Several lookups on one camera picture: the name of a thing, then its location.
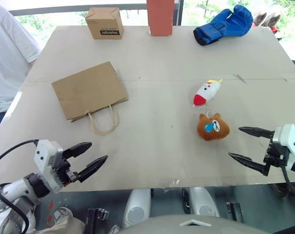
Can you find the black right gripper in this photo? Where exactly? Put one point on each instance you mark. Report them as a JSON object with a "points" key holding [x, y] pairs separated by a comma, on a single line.
{"points": [[276, 156]]}

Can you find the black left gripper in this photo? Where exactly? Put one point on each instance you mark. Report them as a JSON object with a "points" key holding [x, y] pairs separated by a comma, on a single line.
{"points": [[64, 171]]}

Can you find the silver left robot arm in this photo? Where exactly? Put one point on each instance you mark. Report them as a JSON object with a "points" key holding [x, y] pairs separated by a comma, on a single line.
{"points": [[14, 188]]}

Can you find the brown bear plush toy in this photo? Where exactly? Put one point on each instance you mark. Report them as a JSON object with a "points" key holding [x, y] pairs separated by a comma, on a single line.
{"points": [[212, 129]]}

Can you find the dark round base under table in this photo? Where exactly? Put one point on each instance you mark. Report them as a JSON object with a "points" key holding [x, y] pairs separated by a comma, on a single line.
{"points": [[280, 190]]}

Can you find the khaki trouser leg with shoe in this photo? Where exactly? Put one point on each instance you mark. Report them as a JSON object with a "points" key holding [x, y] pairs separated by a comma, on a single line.
{"points": [[64, 223]]}

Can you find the white red plush toy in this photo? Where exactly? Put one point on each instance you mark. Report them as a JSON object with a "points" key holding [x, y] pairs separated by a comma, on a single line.
{"points": [[207, 92]]}

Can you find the white rounded robot leg shell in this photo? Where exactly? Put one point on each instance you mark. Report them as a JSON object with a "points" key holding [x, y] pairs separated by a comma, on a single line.
{"points": [[137, 207], [203, 202]]}

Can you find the grey robot torso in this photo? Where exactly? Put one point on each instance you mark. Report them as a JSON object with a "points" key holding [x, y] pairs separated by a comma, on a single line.
{"points": [[186, 225]]}

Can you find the blue boxing glove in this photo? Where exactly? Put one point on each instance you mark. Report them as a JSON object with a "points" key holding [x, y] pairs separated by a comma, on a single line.
{"points": [[223, 25]]}

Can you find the person in white shirt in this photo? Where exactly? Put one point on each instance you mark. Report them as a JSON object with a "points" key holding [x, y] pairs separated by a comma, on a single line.
{"points": [[8, 56]]}

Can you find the beige plush slipper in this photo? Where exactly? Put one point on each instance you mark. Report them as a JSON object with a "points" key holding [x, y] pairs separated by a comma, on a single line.
{"points": [[272, 20], [259, 18]]}

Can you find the small brown cardboard box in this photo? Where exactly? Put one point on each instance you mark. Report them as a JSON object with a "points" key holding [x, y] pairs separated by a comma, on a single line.
{"points": [[105, 24]]}

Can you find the tall red-brown box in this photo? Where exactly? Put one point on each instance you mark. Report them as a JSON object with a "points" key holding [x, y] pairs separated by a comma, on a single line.
{"points": [[160, 17]]}

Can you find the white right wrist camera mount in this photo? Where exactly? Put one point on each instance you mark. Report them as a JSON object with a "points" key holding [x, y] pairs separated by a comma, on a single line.
{"points": [[287, 137]]}

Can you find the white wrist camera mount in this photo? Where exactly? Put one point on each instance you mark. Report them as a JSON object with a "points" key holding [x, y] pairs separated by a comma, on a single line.
{"points": [[287, 137], [45, 159]]}

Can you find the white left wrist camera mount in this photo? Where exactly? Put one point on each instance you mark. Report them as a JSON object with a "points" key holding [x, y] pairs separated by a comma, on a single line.
{"points": [[45, 159]]}

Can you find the black bracket under table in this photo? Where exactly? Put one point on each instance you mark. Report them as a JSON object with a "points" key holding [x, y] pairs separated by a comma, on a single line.
{"points": [[96, 218], [235, 210]]}

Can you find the grey window rail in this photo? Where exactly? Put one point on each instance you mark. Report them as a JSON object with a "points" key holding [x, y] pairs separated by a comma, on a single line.
{"points": [[64, 10]]}

